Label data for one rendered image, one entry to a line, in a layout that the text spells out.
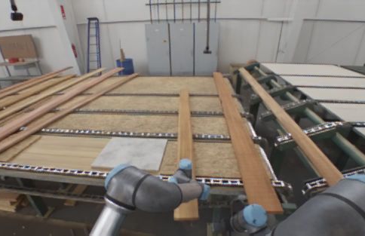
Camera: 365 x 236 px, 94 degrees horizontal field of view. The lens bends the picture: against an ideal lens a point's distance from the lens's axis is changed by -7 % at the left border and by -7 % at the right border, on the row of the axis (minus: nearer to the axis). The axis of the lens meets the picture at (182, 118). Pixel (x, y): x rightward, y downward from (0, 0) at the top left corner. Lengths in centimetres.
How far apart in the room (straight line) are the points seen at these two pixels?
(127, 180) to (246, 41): 691
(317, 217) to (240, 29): 700
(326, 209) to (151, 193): 43
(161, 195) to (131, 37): 715
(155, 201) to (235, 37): 685
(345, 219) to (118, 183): 58
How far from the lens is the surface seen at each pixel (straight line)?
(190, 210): 127
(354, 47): 896
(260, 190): 146
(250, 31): 731
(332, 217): 40
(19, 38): 997
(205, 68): 662
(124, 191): 65
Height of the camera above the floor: 191
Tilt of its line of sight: 27 degrees down
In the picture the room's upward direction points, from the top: 1 degrees counter-clockwise
